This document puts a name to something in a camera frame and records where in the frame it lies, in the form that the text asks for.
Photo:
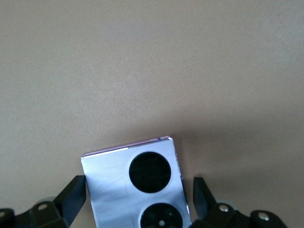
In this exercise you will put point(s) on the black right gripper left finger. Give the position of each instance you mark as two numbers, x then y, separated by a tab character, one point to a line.
69	202

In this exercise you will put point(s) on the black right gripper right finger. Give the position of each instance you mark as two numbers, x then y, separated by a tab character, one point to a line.
209	211

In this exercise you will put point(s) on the lavender flip phone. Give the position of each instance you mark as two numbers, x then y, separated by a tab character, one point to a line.
109	180

